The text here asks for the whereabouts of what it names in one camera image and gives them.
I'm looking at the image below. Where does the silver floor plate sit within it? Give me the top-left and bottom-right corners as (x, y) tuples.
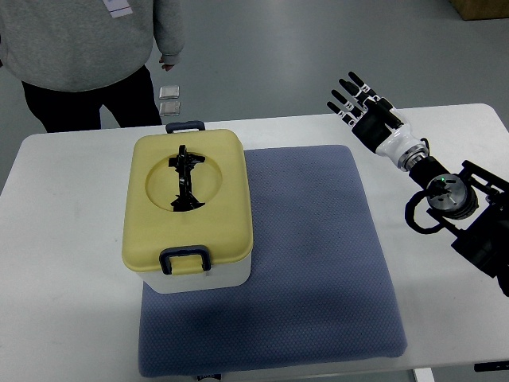
(159, 100), (181, 116)
(158, 85), (180, 99)

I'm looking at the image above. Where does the person in grey sweater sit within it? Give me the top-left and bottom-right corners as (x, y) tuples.
(1, 1), (185, 133)

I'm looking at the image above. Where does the lower silver floor plate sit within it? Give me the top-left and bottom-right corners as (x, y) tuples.
(159, 100), (181, 116)

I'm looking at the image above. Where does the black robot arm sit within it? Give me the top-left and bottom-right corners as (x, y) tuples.
(404, 138), (508, 295)

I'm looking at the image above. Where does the blue padded mat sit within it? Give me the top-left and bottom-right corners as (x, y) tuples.
(138, 145), (407, 377)

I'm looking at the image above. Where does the upper silver floor plate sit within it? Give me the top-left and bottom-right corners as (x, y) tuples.
(158, 85), (180, 99)

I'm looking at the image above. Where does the white storage box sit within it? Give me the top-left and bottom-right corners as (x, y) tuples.
(137, 253), (251, 294)

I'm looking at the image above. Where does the yellow box lid with handle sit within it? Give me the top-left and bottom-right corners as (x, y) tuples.
(122, 129), (254, 275)

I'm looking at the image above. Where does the brown cardboard box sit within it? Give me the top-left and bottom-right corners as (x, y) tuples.
(450, 0), (508, 21)

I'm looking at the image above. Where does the black bracket under table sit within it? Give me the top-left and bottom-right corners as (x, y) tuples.
(474, 361), (509, 372)

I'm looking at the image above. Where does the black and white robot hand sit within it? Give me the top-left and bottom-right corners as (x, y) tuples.
(327, 72), (429, 171)

